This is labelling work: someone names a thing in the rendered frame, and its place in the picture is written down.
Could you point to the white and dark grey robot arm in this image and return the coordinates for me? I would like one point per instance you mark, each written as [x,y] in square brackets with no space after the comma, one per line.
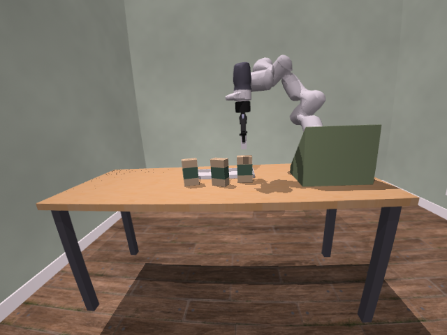
[245,82]

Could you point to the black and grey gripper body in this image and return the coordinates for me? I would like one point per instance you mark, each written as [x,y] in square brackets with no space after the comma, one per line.
[242,106]

